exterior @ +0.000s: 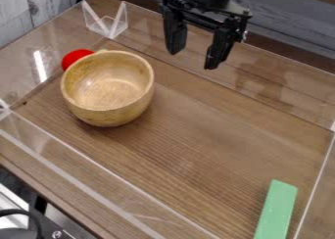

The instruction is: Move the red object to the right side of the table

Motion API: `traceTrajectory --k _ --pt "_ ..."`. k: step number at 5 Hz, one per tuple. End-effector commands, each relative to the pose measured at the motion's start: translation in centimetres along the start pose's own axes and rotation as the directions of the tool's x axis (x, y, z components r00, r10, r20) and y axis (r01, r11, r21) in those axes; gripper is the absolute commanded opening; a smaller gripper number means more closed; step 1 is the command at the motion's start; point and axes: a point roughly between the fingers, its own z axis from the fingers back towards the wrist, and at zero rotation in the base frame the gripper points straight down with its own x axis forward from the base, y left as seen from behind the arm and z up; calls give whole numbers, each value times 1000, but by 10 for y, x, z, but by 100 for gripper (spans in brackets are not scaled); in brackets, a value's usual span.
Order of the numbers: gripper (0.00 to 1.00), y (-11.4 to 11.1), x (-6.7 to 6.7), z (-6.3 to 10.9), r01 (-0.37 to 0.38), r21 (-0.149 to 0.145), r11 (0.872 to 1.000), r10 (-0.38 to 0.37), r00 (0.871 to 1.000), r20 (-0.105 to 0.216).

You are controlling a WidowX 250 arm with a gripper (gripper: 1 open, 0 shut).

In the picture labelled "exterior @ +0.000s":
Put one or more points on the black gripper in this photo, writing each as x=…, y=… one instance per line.
x=208, y=14

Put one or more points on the wooden bowl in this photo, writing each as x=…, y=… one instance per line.
x=107, y=87

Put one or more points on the red ball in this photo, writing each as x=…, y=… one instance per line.
x=73, y=56

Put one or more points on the clear acrylic tray walls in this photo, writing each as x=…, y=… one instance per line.
x=183, y=173

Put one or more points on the green tape strip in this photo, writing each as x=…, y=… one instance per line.
x=276, y=212

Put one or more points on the clear acrylic corner bracket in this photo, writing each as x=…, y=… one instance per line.
x=105, y=26

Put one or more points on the black metal bracket with screw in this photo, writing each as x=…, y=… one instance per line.
x=51, y=230

